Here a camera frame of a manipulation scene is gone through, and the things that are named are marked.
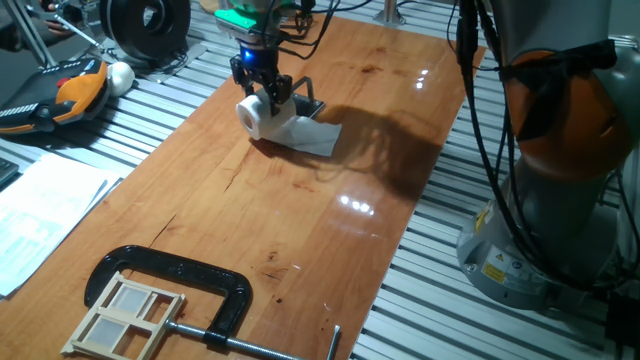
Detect metal paper roll holder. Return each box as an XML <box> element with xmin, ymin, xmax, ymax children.
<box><xmin>291</xmin><ymin>75</ymin><xmax>326</xmax><ymax>120</ymax></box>

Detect white printed paper sheets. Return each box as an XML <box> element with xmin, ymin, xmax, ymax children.
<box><xmin>0</xmin><ymin>152</ymin><xmax>124</xmax><ymax>299</ymax></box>

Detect metal base plate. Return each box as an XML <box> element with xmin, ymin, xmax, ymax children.
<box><xmin>102</xmin><ymin>42</ymin><xmax>209</xmax><ymax>85</ymax></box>

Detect metal tripod stand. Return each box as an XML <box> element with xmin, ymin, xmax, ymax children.
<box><xmin>4</xmin><ymin>0</ymin><xmax>109</xmax><ymax>69</ymax></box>

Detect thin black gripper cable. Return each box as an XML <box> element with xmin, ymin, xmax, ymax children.
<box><xmin>259</xmin><ymin>0</ymin><xmax>374</xmax><ymax>61</ymax></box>

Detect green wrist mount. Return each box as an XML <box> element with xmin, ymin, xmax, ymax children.
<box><xmin>213</xmin><ymin>0</ymin><xmax>296</xmax><ymax>39</ymax></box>

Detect metal post with foot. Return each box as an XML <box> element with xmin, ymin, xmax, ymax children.
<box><xmin>373</xmin><ymin>0</ymin><xmax>407</xmax><ymax>27</ymax></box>

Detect black C-clamp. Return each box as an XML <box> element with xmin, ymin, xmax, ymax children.
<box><xmin>83</xmin><ymin>244</ymin><xmax>342</xmax><ymax>360</ymax></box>

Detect black round spool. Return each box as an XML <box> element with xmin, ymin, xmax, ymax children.
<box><xmin>98</xmin><ymin>0</ymin><xmax>192</xmax><ymax>64</ymax></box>

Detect white ball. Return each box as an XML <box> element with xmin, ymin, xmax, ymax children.
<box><xmin>107</xmin><ymin>61</ymin><xmax>136</xmax><ymax>98</ymax></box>

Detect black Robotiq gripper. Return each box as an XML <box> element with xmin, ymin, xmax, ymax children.
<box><xmin>229</xmin><ymin>42</ymin><xmax>294</xmax><ymax>117</ymax></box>

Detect small wooden window frame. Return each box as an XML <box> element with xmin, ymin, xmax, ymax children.
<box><xmin>60</xmin><ymin>271</ymin><xmax>187</xmax><ymax>360</ymax></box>

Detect white toilet paper roll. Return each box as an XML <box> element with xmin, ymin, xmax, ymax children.
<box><xmin>235</xmin><ymin>88</ymin><xmax>343</xmax><ymax>158</ymax></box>

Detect orange black teach pendant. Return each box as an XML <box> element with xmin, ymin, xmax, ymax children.
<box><xmin>0</xmin><ymin>57</ymin><xmax>111</xmax><ymax>136</ymax></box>

